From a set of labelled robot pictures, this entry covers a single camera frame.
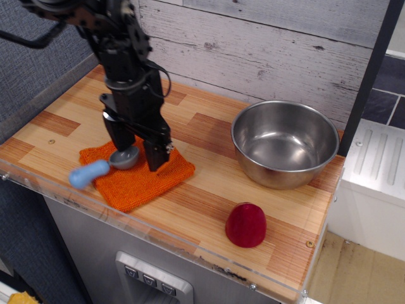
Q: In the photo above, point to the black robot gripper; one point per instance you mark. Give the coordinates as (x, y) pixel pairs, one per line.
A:
(134, 109)

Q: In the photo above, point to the blue handled grey spoon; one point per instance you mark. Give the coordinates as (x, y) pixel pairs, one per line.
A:
(120, 160)

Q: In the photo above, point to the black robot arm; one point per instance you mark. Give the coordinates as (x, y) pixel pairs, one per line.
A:
(110, 28)

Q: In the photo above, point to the orange knitted towel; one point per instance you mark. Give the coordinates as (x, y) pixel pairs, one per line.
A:
(125, 190)

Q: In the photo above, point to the grey cabinet with dispenser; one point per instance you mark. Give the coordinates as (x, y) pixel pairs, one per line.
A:
(117, 267)

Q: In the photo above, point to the clear acrylic front guard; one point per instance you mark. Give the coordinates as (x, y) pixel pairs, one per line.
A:
(228, 267)

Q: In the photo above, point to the red plastic fruit half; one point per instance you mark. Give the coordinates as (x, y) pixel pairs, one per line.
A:
(246, 225)

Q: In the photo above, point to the stainless steel bowl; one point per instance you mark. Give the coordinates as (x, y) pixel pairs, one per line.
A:
(283, 144)

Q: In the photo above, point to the yellow object at corner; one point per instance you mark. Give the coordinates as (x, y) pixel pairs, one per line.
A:
(22, 298)

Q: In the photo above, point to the white toy sink unit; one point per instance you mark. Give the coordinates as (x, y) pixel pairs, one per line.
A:
(368, 207)

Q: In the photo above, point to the black right frame post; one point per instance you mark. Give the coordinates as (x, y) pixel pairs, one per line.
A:
(376, 59)

